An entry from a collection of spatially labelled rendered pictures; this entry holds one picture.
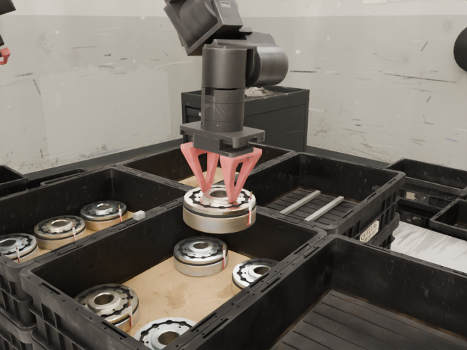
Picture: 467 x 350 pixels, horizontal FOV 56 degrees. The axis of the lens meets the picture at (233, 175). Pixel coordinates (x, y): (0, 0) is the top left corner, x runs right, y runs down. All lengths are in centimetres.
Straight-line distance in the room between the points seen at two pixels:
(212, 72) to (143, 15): 386
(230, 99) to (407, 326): 44
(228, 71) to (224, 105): 4
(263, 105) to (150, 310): 172
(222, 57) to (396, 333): 48
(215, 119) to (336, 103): 374
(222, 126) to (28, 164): 348
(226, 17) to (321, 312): 47
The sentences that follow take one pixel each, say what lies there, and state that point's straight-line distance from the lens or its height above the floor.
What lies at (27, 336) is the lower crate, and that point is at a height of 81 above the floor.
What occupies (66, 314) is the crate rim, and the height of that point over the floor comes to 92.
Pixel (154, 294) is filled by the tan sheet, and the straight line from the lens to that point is 79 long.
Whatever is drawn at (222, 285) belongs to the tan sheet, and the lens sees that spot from 80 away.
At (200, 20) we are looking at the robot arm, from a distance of 59.
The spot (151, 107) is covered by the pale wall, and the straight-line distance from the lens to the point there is 450.
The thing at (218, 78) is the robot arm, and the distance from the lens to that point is 56.
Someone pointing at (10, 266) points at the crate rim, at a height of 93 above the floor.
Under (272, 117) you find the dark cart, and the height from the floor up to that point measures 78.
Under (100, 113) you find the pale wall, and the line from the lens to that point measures 420.
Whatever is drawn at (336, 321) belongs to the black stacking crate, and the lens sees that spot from 74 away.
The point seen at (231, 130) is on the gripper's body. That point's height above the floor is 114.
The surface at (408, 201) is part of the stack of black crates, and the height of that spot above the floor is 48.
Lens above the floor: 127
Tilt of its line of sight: 19 degrees down
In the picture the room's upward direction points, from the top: straight up
